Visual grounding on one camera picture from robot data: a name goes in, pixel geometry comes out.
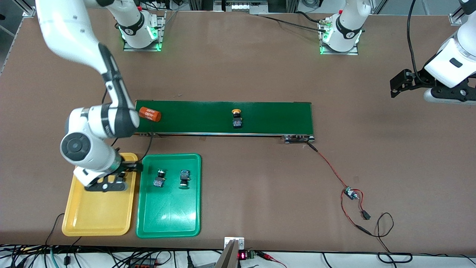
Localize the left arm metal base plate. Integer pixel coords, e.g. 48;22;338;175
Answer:
318;18;359;55

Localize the green belt conveyor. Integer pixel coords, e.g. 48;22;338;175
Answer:
132;99;316;144

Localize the red alligator clip lead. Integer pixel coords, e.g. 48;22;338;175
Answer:
257;251;287;268

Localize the red and black wire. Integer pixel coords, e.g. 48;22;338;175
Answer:
316;149;372;236

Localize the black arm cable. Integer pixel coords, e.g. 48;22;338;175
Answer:
408;0;428;84
101;87;154;159

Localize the red and black power strip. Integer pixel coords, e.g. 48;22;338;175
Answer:
128;258;158;268

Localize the yellow plastic tray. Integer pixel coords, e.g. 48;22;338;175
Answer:
61;153;138;237

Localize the thin black cable loop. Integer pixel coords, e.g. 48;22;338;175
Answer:
366;212;413;264

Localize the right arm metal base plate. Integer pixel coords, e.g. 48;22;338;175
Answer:
123;10;167;52

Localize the aluminium camera stand bracket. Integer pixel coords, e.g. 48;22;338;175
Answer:
214;237;245;268

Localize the background metal equipment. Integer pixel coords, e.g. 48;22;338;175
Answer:
188;0;298;15

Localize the thick black table cable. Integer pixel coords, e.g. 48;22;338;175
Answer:
257;11;329;32

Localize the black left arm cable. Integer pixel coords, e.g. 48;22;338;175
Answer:
408;0;428;84

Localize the orange cylinder with white print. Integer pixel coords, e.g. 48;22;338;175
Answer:
138;106;162;123

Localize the green plastic tray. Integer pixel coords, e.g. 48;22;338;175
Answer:
136;153;202;239

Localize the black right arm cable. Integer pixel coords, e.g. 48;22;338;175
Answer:
101;87;154;159

